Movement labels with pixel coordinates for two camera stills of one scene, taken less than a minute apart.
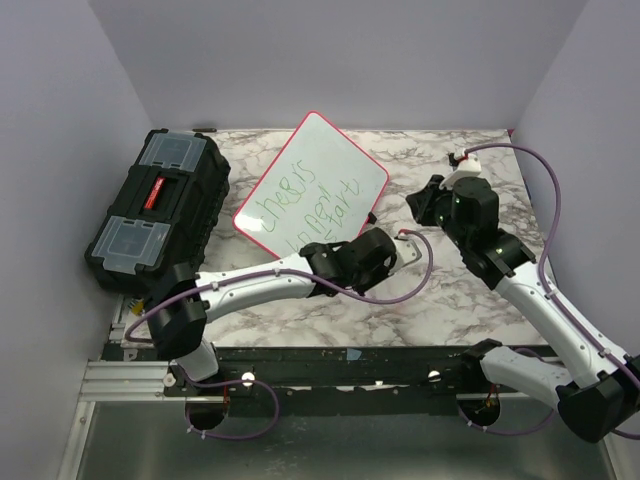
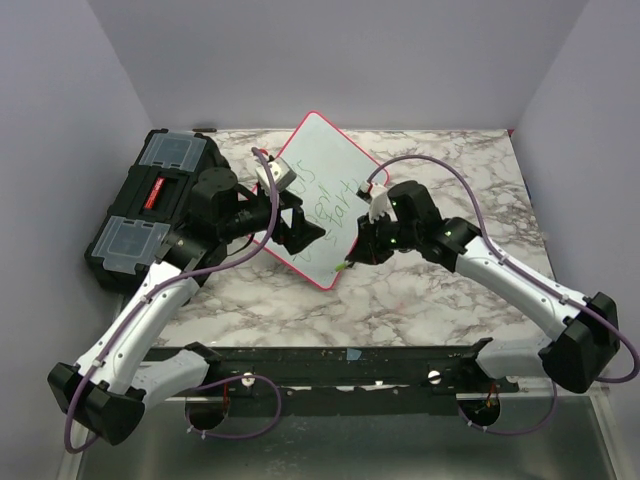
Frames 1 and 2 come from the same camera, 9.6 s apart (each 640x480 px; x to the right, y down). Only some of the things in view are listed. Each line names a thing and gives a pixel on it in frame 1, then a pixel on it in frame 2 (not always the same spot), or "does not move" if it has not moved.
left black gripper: [382, 272] -> [302, 231]
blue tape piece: [353, 354] does not move
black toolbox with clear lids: [165, 214] does not move
